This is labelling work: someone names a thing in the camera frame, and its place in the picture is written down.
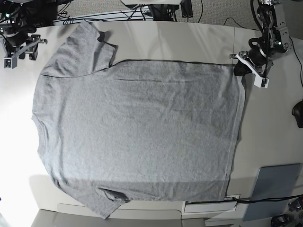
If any black device bottom right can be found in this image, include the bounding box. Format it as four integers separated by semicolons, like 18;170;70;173
270;214;292;227

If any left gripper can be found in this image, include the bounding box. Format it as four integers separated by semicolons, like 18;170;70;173
234;37;272;77

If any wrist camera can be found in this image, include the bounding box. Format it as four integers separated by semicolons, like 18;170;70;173
253;71;269;88
3;56;18;69

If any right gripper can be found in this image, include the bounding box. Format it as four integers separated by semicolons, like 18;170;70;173
0;29;47;59

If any black computer mouse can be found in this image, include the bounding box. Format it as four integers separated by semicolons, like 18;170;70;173
292;101;303;128

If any robot base stand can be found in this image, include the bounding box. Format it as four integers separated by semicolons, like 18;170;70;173
121;0;193;22

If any grey laptop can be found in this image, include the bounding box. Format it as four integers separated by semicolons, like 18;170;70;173
242;163;302;222

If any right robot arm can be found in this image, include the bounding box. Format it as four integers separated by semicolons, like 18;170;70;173
0;0;59;60

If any black laptop cable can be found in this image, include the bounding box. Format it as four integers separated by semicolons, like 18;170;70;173
232;195;303;204

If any grey T-shirt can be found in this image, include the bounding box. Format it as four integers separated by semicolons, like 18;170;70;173
32;22;245;218

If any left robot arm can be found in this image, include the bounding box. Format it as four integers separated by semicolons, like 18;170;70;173
230;0;290;78

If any black cable on right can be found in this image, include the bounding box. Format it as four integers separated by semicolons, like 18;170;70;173
223;17;303;87

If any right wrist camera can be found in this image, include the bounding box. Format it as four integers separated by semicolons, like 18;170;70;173
3;56;18;69

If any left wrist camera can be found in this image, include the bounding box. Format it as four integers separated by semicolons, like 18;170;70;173
253;71;269;88

